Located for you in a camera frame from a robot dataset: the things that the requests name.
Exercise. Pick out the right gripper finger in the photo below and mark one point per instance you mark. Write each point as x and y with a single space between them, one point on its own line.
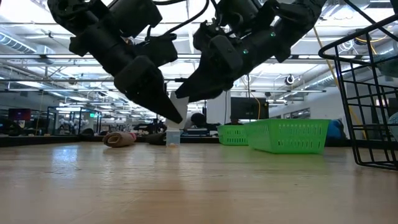
222 68

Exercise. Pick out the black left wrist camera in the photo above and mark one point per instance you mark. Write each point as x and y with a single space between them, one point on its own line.
157 49

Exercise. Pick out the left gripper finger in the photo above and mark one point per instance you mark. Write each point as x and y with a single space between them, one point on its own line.
141 84

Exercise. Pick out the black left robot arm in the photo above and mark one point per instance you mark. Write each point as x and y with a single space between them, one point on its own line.
93 12

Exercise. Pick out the large green plastic basket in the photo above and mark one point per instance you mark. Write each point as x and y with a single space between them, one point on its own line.
289 137

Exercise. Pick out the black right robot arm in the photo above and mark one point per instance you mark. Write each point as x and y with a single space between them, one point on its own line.
298 21

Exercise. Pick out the pink bandage roll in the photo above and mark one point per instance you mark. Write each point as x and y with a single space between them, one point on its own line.
133 136

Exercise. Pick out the dark red screen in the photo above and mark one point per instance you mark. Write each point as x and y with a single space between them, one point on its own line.
19 114

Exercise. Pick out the person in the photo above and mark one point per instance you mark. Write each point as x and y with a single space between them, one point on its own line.
197 119

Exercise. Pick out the brown bandage roll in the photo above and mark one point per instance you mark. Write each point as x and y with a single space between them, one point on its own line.
119 139

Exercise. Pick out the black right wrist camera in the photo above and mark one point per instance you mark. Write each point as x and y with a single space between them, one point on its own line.
206 35

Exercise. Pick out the small green plastic basket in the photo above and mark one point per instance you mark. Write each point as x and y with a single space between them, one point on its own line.
232 135

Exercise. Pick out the blue pillow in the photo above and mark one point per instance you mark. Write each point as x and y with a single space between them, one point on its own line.
335 129

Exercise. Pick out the black background station frame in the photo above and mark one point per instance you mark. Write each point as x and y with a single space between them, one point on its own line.
74 108

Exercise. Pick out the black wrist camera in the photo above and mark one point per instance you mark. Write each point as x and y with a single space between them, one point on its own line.
206 35
157 49

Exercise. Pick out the white building pillar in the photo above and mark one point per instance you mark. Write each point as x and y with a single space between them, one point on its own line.
219 109

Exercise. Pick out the black bandage roll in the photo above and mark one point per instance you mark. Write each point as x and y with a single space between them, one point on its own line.
156 139

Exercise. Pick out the black background robot arm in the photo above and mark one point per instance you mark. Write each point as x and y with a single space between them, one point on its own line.
150 127

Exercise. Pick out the black monitor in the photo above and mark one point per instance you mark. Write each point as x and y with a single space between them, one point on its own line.
248 109

